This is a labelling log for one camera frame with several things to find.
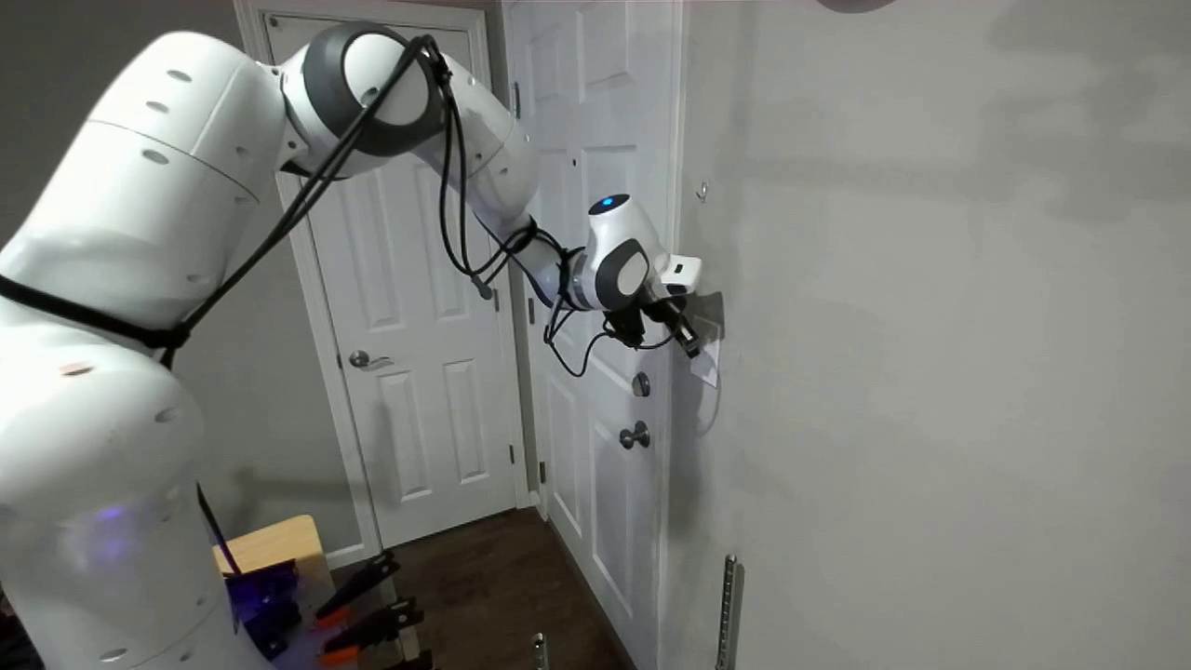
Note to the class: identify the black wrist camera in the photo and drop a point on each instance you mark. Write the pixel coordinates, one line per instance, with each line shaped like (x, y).
(629, 325)

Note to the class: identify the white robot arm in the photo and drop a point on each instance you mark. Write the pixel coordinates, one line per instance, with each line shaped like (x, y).
(195, 165)

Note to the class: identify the cardboard box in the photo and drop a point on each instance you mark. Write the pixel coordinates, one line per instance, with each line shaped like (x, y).
(280, 559)

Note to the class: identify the white interior closet door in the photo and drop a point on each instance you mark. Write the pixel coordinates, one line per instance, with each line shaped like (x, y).
(419, 361)

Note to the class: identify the black clamp tool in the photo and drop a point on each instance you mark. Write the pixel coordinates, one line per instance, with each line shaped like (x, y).
(335, 635)

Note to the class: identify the silver door knob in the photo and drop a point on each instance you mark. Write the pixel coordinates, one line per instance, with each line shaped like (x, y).
(635, 437)

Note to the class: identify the white panel entry door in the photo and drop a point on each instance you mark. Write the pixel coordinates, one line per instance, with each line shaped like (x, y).
(594, 83)

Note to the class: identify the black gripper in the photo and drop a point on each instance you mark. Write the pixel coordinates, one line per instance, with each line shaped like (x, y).
(701, 312)

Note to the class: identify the round black wall clock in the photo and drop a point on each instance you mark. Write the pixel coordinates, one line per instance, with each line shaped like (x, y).
(852, 5)

